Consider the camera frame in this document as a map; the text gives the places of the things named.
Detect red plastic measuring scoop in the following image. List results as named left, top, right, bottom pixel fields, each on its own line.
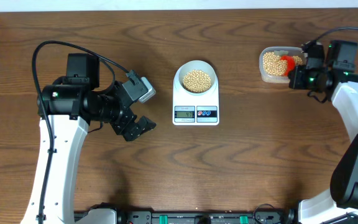
left=281, top=55, right=296, bottom=77

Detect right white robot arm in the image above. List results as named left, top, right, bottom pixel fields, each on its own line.
left=288, top=40, right=358, bottom=223

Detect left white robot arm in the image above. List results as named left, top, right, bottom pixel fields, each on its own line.
left=22, top=54, right=156, bottom=223

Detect white digital kitchen scale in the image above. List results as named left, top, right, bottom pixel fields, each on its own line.
left=172, top=67, right=221, bottom=126

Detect soybeans in bowl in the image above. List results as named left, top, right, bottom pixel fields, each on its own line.
left=183, top=70, right=212, bottom=93

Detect pale blue round bowl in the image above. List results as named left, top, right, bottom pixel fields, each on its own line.
left=174, top=60, right=218, bottom=95

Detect clear plastic food container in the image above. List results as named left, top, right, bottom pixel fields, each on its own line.
left=259, top=47, right=306, bottom=84

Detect yellow soybeans pile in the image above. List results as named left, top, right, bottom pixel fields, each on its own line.
left=262, top=52, right=303, bottom=77

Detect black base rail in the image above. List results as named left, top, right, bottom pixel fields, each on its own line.
left=73, top=210, right=358, bottom=224

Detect left black cable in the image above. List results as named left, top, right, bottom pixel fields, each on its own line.
left=31, top=40, right=136, bottom=224

